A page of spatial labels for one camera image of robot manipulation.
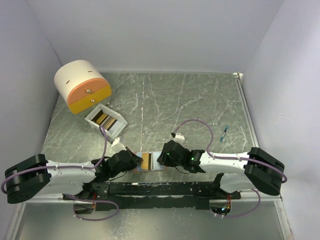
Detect pink blue card holder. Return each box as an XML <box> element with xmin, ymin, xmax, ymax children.
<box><xmin>134</xmin><ymin>151</ymin><xmax>166</xmax><ymax>173</ymax></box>

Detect gold black-stripe credit card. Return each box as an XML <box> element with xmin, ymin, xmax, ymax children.
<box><xmin>140</xmin><ymin>152</ymin><xmax>153</xmax><ymax>171</ymax></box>

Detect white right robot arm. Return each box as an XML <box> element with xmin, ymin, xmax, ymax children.
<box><xmin>157</xmin><ymin>140</ymin><xmax>288</xmax><ymax>199</ymax></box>

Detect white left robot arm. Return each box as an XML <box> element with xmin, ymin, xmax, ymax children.
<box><xmin>0</xmin><ymin>149</ymin><xmax>143</xmax><ymax>204</ymax></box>

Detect white card tray box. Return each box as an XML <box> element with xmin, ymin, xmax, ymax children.
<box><xmin>85</xmin><ymin>103</ymin><xmax>128</xmax><ymax>140</ymax></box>

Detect yellow credit card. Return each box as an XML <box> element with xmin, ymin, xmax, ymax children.
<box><xmin>92</xmin><ymin>110</ymin><xmax>118</xmax><ymax>131</ymax></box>

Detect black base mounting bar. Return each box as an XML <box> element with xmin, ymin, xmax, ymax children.
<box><xmin>75</xmin><ymin>181</ymin><xmax>241</xmax><ymax>211</ymax></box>

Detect blue pen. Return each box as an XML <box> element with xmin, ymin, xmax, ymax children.
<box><xmin>219</xmin><ymin>125</ymin><xmax>229</xmax><ymax>142</ymax></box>

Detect cream drawer cabinet orange fronts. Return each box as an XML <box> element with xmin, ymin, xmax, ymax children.
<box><xmin>54</xmin><ymin>60</ymin><xmax>112</xmax><ymax>115</ymax></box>

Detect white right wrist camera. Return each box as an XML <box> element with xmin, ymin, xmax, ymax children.
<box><xmin>171</xmin><ymin>132</ymin><xmax>185</xmax><ymax>145</ymax></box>

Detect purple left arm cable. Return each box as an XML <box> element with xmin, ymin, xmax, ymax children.
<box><xmin>1</xmin><ymin>124</ymin><xmax>108</xmax><ymax>195</ymax></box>

